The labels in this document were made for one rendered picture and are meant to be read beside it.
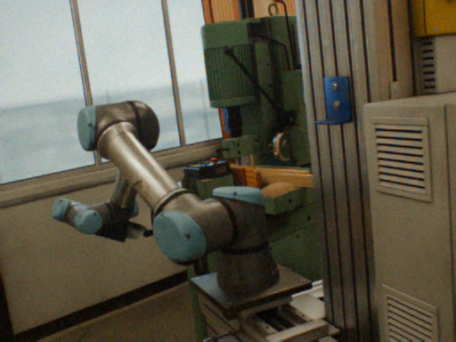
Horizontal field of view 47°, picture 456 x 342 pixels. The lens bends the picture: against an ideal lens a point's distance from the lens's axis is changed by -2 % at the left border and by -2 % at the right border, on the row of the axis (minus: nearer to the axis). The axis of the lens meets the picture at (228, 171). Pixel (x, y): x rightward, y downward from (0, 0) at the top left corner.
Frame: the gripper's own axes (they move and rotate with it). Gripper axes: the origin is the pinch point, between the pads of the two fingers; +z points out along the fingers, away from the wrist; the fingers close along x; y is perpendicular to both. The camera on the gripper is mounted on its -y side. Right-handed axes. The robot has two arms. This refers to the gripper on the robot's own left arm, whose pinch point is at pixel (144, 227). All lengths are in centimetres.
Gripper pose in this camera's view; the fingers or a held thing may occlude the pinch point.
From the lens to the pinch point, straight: 197.0
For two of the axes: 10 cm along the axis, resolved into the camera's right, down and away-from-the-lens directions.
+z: 6.9, 3.0, 6.6
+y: -2.5, 9.5, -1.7
